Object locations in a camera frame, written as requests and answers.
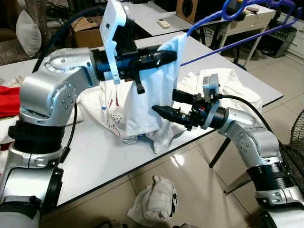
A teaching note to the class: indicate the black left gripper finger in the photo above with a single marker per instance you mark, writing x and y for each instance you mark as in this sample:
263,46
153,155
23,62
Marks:
154,65
161,55

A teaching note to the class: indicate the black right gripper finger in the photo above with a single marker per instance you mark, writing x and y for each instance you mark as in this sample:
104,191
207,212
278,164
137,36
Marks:
185,97
173,115

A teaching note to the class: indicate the white printed garment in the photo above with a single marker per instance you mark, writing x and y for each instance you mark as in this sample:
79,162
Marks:
147,107

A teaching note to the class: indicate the blue plastic clothes hanger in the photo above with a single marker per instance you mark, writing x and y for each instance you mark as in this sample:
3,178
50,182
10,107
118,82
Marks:
237,44

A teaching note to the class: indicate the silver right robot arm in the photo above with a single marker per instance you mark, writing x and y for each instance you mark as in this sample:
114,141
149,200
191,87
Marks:
251,142

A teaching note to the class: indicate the white remote control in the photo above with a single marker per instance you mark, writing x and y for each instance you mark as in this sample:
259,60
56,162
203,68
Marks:
164,23

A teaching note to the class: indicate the black table leg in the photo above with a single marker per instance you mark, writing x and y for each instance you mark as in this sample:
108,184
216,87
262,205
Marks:
221,153

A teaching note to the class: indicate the white cotton garment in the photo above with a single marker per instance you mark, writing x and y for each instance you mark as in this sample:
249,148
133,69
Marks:
237,80

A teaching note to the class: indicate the brown cardboard box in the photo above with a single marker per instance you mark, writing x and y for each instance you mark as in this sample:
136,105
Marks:
88,35

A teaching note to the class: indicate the wooden speaker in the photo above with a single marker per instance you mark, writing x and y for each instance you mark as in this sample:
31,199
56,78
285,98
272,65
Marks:
187,9

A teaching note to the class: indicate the cream white garment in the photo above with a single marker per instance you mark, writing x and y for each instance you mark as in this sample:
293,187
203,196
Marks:
88,107

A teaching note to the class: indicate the white metal leg desk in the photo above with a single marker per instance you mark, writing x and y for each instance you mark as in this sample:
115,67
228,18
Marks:
254,23

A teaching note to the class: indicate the black floor fan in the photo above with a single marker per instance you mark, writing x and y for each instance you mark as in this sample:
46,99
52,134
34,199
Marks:
298,133

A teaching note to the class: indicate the white drawer cabinet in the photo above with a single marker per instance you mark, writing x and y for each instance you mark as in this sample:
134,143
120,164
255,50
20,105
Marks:
297,45

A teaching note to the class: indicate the white pillow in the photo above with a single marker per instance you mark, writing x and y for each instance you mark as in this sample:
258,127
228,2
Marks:
28,33

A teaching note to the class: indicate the red garment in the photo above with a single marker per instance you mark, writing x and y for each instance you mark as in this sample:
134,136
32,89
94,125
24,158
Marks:
8,102

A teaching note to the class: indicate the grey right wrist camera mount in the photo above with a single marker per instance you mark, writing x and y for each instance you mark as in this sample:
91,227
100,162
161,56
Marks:
211,88

